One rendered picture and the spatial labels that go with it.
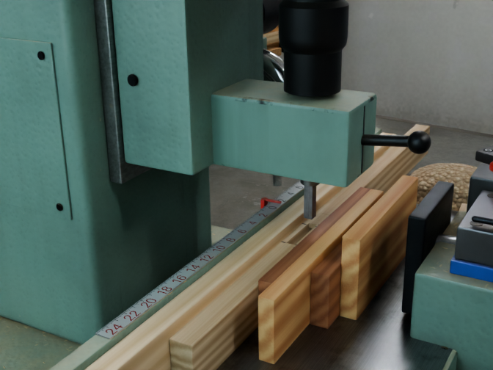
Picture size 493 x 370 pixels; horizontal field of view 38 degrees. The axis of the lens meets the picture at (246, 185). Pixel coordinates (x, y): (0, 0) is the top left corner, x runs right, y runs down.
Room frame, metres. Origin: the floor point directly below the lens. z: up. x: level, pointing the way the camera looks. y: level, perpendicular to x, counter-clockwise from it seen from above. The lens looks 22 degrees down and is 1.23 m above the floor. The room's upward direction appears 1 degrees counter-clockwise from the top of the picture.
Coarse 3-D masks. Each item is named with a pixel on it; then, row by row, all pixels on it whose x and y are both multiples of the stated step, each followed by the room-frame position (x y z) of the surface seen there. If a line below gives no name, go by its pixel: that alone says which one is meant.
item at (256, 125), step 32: (224, 96) 0.63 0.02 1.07; (256, 96) 0.62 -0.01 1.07; (288, 96) 0.62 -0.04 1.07; (320, 96) 0.62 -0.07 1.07; (352, 96) 0.62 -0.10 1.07; (224, 128) 0.63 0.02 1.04; (256, 128) 0.61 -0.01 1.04; (288, 128) 0.60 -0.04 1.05; (320, 128) 0.58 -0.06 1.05; (352, 128) 0.58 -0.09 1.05; (224, 160) 0.63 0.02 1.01; (256, 160) 0.61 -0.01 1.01; (288, 160) 0.60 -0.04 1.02; (320, 160) 0.58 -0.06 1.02; (352, 160) 0.58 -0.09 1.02
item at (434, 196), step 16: (432, 192) 0.57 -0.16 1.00; (448, 192) 0.58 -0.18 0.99; (416, 208) 0.54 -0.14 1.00; (432, 208) 0.54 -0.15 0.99; (448, 208) 0.58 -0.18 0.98; (416, 224) 0.52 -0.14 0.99; (432, 224) 0.53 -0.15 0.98; (448, 224) 0.59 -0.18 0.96; (416, 240) 0.52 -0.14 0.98; (432, 240) 0.54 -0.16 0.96; (448, 240) 0.54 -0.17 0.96; (416, 256) 0.52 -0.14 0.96
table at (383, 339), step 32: (384, 288) 0.57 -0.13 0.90; (352, 320) 0.52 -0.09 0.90; (384, 320) 0.52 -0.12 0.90; (256, 352) 0.47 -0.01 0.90; (288, 352) 0.47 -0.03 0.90; (320, 352) 0.47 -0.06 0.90; (352, 352) 0.47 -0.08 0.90; (384, 352) 0.47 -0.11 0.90; (416, 352) 0.47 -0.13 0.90; (448, 352) 0.47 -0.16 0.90
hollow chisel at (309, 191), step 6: (306, 186) 0.62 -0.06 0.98; (312, 186) 0.62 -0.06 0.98; (306, 192) 0.62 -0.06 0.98; (312, 192) 0.62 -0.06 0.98; (306, 198) 0.62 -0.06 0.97; (312, 198) 0.62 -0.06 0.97; (306, 204) 0.62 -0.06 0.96; (312, 204) 0.62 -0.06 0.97; (306, 210) 0.62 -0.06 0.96; (312, 210) 0.62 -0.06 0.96; (306, 216) 0.62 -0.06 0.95; (312, 216) 0.62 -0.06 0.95
